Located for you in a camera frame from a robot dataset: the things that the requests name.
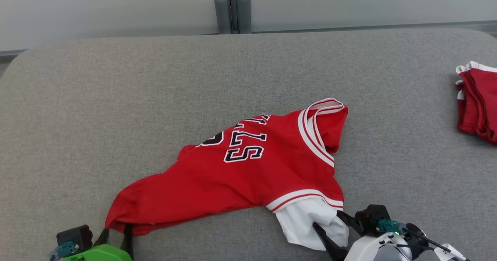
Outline grey fabric sofa cushion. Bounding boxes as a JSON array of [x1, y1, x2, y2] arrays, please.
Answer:
[[0, 28, 497, 261]]

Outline white tape tag right cable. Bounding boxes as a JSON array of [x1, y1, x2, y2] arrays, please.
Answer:
[[433, 244, 466, 261]]

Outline grey partition post rounded cap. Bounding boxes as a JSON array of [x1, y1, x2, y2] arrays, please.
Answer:
[[214, 0, 233, 35], [230, 0, 252, 34]]

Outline red Bulls 23 shorts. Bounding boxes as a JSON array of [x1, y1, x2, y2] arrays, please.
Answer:
[[455, 61, 497, 145]]

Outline red white-sleeved Bulls jersey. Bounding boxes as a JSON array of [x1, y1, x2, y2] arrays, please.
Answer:
[[105, 97, 349, 251]]

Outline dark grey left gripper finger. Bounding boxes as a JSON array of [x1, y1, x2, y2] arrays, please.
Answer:
[[120, 224, 134, 260], [93, 228, 110, 248]]

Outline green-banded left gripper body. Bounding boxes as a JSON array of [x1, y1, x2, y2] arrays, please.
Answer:
[[62, 244, 133, 261]]

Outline grey wall base rail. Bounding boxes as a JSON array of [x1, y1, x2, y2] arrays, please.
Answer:
[[0, 49, 28, 64], [250, 20, 497, 35]]

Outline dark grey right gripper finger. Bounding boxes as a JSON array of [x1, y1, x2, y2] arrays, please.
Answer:
[[313, 223, 349, 261], [336, 211, 364, 237]]

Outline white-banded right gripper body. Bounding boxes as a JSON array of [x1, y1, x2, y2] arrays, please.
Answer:
[[344, 223, 429, 261]]

